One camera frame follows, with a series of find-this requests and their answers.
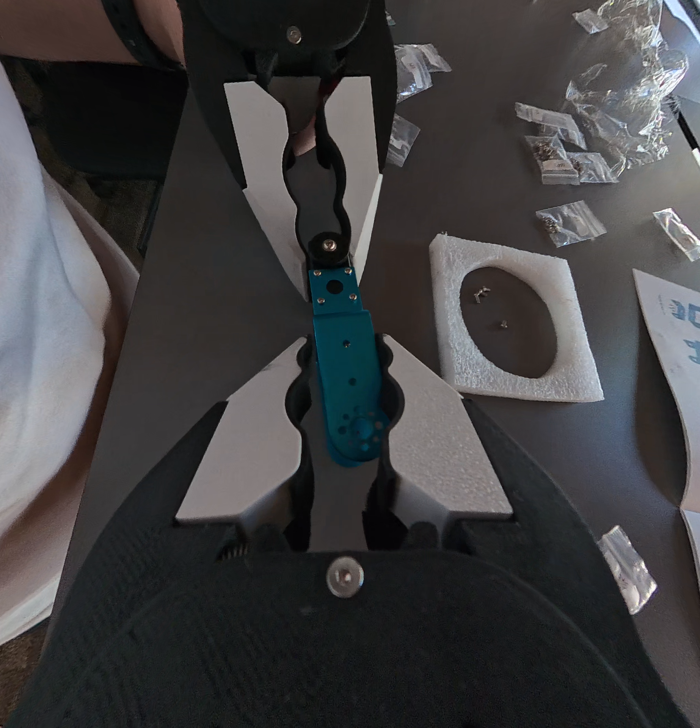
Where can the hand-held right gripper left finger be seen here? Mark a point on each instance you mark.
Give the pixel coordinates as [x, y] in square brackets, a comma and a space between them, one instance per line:
[253, 455]

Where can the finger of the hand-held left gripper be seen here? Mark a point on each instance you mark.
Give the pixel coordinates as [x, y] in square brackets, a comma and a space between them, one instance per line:
[361, 142]
[259, 159]

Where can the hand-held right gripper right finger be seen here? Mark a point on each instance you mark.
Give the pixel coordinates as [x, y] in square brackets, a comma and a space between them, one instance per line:
[441, 449]

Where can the blue bracket with black servo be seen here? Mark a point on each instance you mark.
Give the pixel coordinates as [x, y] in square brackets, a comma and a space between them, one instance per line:
[344, 369]

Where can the clear bag of large screws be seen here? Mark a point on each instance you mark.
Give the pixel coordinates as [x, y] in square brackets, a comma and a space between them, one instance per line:
[628, 569]

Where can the person's left forearm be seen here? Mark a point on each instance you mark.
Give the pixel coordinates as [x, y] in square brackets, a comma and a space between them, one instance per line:
[156, 28]

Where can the dark grey desk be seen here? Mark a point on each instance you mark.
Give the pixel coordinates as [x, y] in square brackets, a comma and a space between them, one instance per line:
[202, 296]

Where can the small clear zip bag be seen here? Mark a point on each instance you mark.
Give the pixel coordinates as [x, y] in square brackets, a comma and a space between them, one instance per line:
[412, 79]
[683, 233]
[404, 139]
[549, 119]
[592, 20]

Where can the person's white shirt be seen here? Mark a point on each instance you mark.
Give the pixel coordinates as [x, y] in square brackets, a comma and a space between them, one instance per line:
[43, 284]

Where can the illustrated instruction booklet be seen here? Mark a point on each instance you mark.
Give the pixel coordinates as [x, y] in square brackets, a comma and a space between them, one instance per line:
[680, 352]

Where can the large crumpled clear plastic bag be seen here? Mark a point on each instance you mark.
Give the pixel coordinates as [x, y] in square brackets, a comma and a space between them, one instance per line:
[628, 96]

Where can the white foam frame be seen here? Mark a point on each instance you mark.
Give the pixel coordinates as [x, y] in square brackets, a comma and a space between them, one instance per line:
[452, 341]

